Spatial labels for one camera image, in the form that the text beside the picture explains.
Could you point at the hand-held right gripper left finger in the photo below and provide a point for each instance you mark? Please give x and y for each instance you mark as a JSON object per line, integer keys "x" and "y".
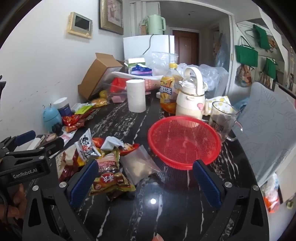
{"x": 84, "y": 183}

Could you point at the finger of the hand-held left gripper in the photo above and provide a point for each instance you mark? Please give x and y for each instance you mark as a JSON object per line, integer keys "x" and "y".
{"x": 25, "y": 137}
{"x": 44, "y": 149}

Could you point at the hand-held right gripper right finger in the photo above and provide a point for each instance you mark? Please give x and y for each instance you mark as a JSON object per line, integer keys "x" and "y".
{"x": 207, "y": 185}

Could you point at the brown red snack packet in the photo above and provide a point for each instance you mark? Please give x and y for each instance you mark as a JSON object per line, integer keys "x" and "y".
{"x": 109, "y": 180}

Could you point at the large white red bag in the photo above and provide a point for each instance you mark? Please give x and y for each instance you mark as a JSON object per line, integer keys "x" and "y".
{"x": 67, "y": 162}

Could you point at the black white snack packet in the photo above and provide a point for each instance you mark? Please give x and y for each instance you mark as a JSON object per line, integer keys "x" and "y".
{"x": 86, "y": 148}

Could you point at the red plastic basket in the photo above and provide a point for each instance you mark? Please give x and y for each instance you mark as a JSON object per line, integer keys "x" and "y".
{"x": 185, "y": 139}

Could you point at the person's left hand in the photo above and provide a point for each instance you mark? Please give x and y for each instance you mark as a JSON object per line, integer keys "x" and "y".
{"x": 16, "y": 201}

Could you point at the white flat device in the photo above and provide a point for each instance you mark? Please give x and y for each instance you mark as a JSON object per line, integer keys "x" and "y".
{"x": 34, "y": 141}

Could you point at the black clip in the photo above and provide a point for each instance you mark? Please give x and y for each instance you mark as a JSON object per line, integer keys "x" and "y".
{"x": 56, "y": 128}

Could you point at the white pink printed packet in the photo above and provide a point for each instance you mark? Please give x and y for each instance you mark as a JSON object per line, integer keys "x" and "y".
{"x": 69, "y": 135}

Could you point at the blue deer humidifier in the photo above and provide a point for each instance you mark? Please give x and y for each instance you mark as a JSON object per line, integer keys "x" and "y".
{"x": 49, "y": 118}

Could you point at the pink snack packet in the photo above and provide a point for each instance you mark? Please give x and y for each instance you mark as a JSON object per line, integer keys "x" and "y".
{"x": 107, "y": 162}

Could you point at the orange red snack packet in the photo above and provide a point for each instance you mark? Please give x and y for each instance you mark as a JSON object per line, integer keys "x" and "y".
{"x": 74, "y": 127}

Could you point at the small orange snack packet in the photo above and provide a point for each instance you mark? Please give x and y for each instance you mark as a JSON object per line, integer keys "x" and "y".
{"x": 97, "y": 141}

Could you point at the dark blue jar white lid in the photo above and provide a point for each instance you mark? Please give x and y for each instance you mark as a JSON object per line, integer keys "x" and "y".
{"x": 63, "y": 107}

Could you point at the white crumpled wrapper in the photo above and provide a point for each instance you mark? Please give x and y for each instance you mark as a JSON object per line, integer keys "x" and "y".
{"x": 111, "y": 142}

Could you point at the red cartoon snack packet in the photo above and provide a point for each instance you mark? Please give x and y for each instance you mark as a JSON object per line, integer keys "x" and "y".
{"x": 128, "y": 149}

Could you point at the clear zip bag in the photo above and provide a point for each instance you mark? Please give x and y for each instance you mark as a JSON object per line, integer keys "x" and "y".
{"x": 138, "y": 166}

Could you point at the long red packet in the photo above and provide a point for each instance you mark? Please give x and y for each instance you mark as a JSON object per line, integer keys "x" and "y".
{"x": 90, "y": 115}

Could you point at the green label packet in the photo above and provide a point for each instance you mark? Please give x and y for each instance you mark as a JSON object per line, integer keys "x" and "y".
{"x": 85, "y": 108}

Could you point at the glass mug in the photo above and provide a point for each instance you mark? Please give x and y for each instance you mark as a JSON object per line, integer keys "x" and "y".
{"x": 220, "y": 120}

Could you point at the orange white plastic bag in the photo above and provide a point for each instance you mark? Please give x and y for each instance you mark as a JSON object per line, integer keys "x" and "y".
{"x": 272, "y": 192}

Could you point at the yellow snack packet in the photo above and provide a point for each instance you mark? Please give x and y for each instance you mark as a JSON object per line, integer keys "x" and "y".
{"x": 100, "y": 102}

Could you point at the lemon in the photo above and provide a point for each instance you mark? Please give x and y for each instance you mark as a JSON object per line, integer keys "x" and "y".
{"x": 103, "y": 93}

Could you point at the cream insulated jug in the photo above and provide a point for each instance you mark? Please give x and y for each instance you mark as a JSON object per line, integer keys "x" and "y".
{"x": 189, "y": 102}

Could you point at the smiley print paper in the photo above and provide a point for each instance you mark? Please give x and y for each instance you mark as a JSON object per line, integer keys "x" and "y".
{"x": 222, "y": 100}

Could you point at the pink block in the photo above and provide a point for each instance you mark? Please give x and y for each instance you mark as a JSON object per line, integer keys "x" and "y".
{"x": 119, "y": 99}

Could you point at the cardboard box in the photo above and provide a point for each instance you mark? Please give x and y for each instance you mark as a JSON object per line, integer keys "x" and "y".
{"x": 97, "y": 74}

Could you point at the clear plastic container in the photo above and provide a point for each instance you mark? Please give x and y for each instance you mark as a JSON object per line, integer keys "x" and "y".
{"x": 115, "y": 91}

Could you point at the large red packet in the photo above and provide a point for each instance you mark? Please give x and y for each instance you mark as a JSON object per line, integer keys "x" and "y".
{"x": 119, "y": 84}

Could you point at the iced tea bottle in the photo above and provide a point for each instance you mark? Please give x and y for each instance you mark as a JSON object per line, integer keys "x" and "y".
{"x": 167, "y": 92}

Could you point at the white toilet paper roll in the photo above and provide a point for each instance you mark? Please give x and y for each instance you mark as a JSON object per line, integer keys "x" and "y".
{"x": 136, "y": 95}

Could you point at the white charger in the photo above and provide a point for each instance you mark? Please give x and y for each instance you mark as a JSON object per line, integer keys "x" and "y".
{"x": 158, "y": 95}

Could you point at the floral tote bag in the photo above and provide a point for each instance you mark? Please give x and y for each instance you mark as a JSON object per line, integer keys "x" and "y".
{"x": 242, "y": 76}

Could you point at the pink patterned cup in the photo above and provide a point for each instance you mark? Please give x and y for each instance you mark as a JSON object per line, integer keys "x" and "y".
{"x": 150, "y": 84}

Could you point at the blue tissue pack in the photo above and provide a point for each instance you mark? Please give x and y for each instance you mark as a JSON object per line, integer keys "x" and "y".
{"x": 141, "y": 69}

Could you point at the hanging clear plastic cover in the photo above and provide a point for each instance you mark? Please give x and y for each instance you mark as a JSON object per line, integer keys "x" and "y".
{"x": 220, "y": 53}

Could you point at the green tote bag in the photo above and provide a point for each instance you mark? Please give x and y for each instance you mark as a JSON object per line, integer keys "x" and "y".
{"x": 261, "y": 37}
{"x": 246, "y": 54}
{"x": 271, "y": 67}

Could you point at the brown door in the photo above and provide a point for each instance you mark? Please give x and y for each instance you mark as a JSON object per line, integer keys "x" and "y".
{"x": 185, "y": 46}

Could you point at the white refrigerator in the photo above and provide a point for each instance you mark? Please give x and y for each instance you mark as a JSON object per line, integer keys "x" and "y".
{"x": 148, "y": 46}

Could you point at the framed picture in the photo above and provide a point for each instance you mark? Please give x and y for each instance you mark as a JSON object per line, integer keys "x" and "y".
{"x": 111, "y": 14}

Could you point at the green electric kettle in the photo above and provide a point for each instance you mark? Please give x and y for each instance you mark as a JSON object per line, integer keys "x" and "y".
{"x": 155, "y": 24}

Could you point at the wall intercom panel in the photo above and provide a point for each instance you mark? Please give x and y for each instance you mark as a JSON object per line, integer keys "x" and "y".
{"x": 79, "y": 24}

